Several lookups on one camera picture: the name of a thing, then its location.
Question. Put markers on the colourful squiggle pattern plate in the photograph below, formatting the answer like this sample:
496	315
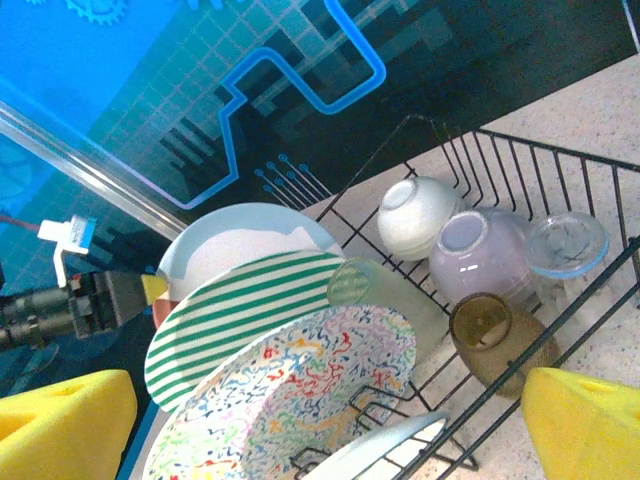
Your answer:
300	390

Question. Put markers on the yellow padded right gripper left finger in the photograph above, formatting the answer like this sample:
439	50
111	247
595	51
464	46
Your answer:
60	430

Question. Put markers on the lavender glass bowl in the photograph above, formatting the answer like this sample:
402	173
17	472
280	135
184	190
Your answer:
475	265

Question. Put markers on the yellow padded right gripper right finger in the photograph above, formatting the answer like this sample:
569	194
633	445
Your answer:
585	430

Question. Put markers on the aluminium frame post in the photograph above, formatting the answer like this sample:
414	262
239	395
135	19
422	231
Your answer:
75	165

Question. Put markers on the white plate with blue rings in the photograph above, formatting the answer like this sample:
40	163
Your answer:
380	450

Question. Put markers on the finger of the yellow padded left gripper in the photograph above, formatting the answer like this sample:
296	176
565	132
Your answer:
154	287
161	312

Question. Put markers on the small clear glass bowl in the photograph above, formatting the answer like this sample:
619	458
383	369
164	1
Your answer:
565	245

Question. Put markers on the frosted pale green cup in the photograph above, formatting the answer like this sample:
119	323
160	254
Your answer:
400	310

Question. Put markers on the light blue rimmed plate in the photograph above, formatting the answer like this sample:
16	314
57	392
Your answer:
240	240

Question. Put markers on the white ceramic bowl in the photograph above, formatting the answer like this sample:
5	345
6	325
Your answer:
415	225

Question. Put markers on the amber glass cup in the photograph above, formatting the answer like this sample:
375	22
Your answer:
500	345

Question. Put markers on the green striped plate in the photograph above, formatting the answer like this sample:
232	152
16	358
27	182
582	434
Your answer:
240	320

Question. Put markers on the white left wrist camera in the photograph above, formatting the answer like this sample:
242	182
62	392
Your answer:
65	235

